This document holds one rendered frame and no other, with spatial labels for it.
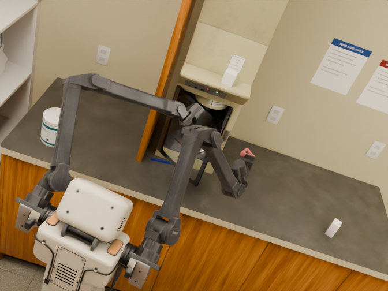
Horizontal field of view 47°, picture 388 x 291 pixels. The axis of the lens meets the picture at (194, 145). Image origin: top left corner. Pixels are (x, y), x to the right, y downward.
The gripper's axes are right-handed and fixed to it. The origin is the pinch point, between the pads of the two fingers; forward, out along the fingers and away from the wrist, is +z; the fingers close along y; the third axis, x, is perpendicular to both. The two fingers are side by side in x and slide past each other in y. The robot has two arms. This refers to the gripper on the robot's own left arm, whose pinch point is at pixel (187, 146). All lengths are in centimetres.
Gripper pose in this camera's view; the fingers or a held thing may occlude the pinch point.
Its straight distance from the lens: 206.6
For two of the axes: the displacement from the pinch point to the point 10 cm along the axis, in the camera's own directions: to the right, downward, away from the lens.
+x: 6.5, 6.0, -4.6
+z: 0.5, 5.7, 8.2
